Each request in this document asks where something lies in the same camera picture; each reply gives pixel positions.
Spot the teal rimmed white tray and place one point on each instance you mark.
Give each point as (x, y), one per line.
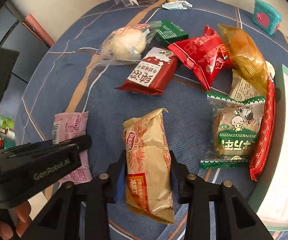
(270, 196)

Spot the person's left hand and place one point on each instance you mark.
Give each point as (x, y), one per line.
(17, 222)

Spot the white printed snack packet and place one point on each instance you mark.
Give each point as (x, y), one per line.
(240, 89)

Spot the clear white bun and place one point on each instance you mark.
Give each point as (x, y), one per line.
(126, 45)

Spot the small white snack wrapper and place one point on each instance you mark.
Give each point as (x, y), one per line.
(177, 5)

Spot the bright red snack bag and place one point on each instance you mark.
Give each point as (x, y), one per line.
(206, 56)

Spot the blue plaid tablecloth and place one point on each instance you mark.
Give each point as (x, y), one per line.
(188, 119)

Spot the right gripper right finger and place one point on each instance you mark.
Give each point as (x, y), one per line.
(234, 218)

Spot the dark red milk biscuit packet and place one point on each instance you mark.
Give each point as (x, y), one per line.
(153, 73)

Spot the orange chips packet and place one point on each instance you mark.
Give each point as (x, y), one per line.
(148, 188)

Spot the long red patterned packet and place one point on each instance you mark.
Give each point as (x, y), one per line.
(263, 144)

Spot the teal toy house box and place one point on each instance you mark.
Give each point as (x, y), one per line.
(266, 17)

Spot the green snack packet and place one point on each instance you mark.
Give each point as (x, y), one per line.
(169, 33)

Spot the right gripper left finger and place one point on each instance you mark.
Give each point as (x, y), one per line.
(60, 217)

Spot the green cow biscuit packet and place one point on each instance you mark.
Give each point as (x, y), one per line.
(235, 130)

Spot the yellow cake packet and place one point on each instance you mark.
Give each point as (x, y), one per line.
(245, 57)

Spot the colourful clutter on floor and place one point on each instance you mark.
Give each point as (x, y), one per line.
(7, 134)

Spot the pink snack packet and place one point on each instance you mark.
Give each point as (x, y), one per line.
(68, 126)

